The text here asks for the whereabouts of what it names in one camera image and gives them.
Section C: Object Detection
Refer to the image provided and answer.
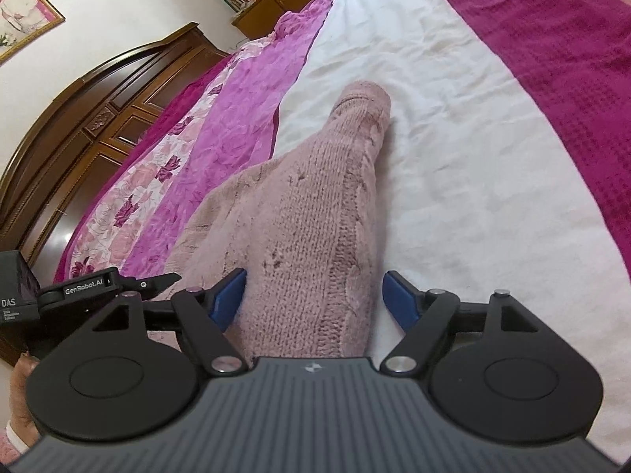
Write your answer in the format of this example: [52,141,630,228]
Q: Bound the dusty pink knit cardigan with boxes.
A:
[165,81,390,360]

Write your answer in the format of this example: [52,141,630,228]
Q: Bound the person's left hand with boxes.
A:
[6,354,39,454]

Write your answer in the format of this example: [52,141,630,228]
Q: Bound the dark wooden headboard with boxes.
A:
[1,22,226,285]

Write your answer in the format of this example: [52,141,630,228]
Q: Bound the purple pink floral bedspread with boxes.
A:
[56,0,630,460]

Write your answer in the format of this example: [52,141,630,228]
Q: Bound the framed portrait on wall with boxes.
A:
[0,0,65,64]

